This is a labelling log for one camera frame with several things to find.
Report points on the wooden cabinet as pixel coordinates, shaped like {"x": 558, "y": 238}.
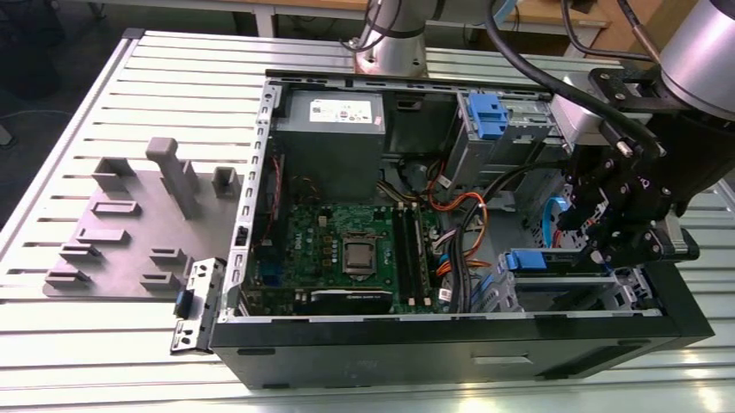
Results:
{"x": 603, "y": 43}

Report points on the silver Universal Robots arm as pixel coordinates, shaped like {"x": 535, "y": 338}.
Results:
{"x": 397, "y": 43}

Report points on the black office chair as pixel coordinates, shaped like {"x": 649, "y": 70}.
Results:
{"x": 28, "y": 43}

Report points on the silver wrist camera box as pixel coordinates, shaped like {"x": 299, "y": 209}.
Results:
{"x": 581, "y": 116}

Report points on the green motherboard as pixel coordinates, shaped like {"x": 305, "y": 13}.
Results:
{"x": 310, "y": 258}

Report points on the white table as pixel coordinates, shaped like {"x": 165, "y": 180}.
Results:
{"x": 265, "y": 21}

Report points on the silver disk bay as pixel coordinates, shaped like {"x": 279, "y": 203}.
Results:
{"x": 574, "y": 281}

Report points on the small side wrist camera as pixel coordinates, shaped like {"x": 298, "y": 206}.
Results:
{"x": 681, "y": 241}

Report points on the black open PC case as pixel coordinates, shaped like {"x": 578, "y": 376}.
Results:
{"x": 402, "y": 357}

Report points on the grey parts rack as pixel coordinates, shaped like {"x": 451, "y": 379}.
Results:
{"x": 143, "y": 241}

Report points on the black RAM slot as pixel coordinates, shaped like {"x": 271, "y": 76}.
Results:
{"x": 423, "y": 258}
{"x": 405, "y": 254}

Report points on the grey optical drive cage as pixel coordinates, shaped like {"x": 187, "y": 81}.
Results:
{"x": 489, "y": 159}

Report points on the hinged expansion slot bracket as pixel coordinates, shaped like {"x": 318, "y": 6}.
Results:
{"x": 201, "y": 275}

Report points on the black graphics card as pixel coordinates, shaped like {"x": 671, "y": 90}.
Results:
{"x": 345, "y": 301}

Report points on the grey power supply unit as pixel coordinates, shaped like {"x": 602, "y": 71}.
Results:
{"x": 327, "y": 163}

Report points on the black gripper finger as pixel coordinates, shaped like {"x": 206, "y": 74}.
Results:
{"x": 591, "y": 193}
{"x": 626, "y": 241}

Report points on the blue drive latch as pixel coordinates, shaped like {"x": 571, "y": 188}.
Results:
{"x": 487, "y": 116}

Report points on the silver CPU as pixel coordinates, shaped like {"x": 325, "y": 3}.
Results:
{"x": 359, "y": 257}

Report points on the CPU socket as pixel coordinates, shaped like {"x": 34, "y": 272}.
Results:
{"x": 361, "y": 235}

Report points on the hard disk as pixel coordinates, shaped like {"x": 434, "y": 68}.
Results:
{"x": 529, "y": 260}

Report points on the wooden desk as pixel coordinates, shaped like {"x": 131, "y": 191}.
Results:
{"x": 597, "y": 10}

